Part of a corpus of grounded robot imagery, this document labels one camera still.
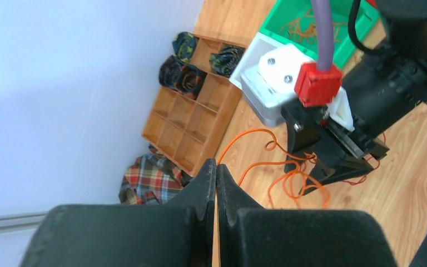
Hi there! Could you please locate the plaid cloth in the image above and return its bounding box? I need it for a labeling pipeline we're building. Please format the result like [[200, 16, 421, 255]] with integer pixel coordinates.
[[118, 145, 192, 205]]

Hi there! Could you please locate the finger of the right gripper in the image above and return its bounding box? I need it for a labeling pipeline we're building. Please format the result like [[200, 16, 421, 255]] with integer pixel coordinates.
[[286, 123, 321, 158], [309, 155, 374, 185]]

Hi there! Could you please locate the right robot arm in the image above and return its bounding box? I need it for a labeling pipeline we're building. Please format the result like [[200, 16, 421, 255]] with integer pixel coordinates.
[[281, 1, 427, 195]]

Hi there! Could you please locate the rolled dark sock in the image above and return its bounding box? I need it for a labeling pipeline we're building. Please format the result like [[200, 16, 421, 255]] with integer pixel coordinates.
[[175, 65, 207, 100], [209, 45, 245, 77], [158, 55, 184, 90]]

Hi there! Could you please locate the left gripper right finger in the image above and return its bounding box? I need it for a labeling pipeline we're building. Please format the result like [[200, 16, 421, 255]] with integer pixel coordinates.
[[216, 164, 396, 266]]

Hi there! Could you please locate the wooden compartment tray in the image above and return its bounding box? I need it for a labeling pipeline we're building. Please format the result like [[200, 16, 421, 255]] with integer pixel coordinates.
[[142, 33, 246, 176]]

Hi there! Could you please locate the white plastic bin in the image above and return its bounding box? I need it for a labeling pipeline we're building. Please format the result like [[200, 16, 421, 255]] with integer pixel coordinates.
[[229, 32, 284, 90]]

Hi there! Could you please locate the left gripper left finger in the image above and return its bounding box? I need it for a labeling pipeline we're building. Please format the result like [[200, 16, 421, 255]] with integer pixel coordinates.
[[21, 159, 217, 266]]

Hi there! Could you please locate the rolled teal sock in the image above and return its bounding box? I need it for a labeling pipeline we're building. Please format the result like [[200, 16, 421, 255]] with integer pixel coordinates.
[[172, 32, 199, 63]]

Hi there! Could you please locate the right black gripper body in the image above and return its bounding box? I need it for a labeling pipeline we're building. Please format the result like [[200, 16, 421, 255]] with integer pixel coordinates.
[[281, 99, 389, 161]]

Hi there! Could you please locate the green plastic bin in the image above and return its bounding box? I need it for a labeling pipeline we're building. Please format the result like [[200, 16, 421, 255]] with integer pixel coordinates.
[[259, 0, 379, 69]]

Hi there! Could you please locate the orange cable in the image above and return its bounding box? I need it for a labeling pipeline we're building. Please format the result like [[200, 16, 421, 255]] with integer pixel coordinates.
[[217, 128, 331, 210]]

